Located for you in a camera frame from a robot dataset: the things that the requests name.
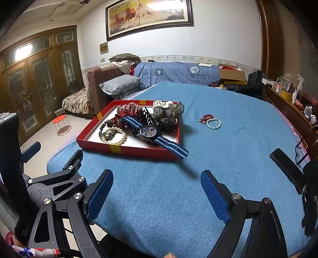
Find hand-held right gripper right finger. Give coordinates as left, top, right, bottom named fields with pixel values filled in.
left=200, top=169, right=290, bottom=258

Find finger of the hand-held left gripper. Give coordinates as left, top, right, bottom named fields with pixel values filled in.
left=27, top=149, right=88, bottom=199
left=20, top=141, right=42, bottom=165

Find white pearl bracelet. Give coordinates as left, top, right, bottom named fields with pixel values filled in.
left=102, top=126, right=128, bottom=145

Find blue bed blanket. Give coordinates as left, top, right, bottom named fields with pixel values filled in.
left=47, top=82, right=311, bottom=257

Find grey pillow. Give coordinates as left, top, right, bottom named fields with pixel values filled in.
left=99, top=75, right=142, bottom=96

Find black plastic bag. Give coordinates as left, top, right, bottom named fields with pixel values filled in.
left=210, top=81, right=264, bottom=96

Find open brown cardboard box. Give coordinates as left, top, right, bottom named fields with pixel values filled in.
left=219, top=64, right=246, bottom=82

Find brown patterned mattress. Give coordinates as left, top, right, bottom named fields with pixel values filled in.
left=62, top=87, right=93, bottom=115

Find wooden dresser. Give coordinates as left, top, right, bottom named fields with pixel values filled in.
left=263, top=86, right=318, bottom=159

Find clear glass pitcher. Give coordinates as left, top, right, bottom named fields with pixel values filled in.
left=277, top=74, right=294, bottom=93

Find pile of clothes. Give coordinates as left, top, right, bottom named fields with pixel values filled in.
left=109, top=53, right=141, bottom=75

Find pale white bead bracelet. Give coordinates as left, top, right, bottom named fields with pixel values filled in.
left=206, top=118, right=221, bottom=130

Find wooden wardrobe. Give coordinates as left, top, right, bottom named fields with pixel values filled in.
left=0, top=25, right=85, bottom=147

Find flat yellow box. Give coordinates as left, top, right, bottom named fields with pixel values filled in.
left=220, top=79, right=248, bottom=86

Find red plaid scrunchie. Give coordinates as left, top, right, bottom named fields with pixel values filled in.
left=117, top=103, right=141, bottom=117

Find black smartphone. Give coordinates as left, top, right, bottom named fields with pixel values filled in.
left=270, top=148, right=306, bottom=195

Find red white blue patterned clothing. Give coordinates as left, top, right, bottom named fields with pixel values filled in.
left=7, top=233, right=61, bottom=258

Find framed horse painting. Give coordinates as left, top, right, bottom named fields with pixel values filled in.
left=106, top=0, right=194, bottom=42

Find red round stool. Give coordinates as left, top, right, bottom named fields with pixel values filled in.
left=53, top=115, right=72, bottom=136

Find brown armchair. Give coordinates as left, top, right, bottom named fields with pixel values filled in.
left=87, top=64, right=125, bottom=115

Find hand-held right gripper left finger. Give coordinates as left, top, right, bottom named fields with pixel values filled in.
left=26, top=169, right=114, bottom=258

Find black hair claw clip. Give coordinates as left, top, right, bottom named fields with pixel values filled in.
left=129, top=107, right=163, bottom=145

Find dark red dotted scrunchie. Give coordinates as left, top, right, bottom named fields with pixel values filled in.
left=109, top=116, right=130, bottom=128

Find black garment with patch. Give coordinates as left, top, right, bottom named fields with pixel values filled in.
left=301, top=160, right=318, bottom=236

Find white dotted scrunchie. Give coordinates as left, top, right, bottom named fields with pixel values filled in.
left=153, top=100, right=178, bottom=108

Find white spray bottle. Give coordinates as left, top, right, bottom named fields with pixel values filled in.
left=296, top=74, right=305, bottom=93

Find purple framed glasses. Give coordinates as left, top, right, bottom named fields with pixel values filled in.
left=295, top=125, right=318, bottom=166

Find red cardboard box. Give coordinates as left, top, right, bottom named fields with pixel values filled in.
left=76, top=99, right=180, bottom=160

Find watch with striped strap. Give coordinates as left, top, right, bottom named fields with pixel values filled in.
left=120, top=115, right=189, bottom=159

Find grey sheer scrunchie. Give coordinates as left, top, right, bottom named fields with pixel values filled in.
left=151, top=103, right=185, bottom=132

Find blue checked quilt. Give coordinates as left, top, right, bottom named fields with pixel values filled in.
left=134, top=62, right=220, bottom=87

